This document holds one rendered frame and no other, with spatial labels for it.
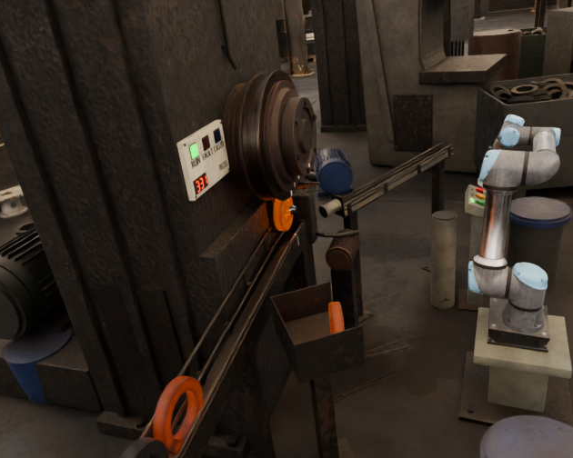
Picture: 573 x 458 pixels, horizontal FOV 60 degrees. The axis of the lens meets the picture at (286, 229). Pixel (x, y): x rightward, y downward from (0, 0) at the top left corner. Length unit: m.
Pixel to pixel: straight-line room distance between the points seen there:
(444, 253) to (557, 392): 0.77
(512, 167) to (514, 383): 0.84
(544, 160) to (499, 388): 0.90
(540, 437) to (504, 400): 0.64
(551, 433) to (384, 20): 3.52
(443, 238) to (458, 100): 2.01
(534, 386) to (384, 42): 3.12
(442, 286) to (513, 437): 1.23
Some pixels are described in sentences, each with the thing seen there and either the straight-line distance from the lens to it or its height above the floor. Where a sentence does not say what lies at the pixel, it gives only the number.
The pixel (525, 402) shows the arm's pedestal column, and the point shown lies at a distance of 2.22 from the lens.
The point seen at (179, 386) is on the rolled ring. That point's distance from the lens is 1.31.
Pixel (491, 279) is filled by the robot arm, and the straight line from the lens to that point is 1.94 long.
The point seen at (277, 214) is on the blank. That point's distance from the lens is 1.88.
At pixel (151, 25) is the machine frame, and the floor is 1.55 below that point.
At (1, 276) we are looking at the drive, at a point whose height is 0.64.
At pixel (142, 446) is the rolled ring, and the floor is 0.73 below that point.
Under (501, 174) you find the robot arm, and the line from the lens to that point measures 1.84.
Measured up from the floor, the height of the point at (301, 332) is 0.60.
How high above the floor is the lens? 1.59
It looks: 25 degrees down
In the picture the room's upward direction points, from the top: 8 degrees counter-clockwise
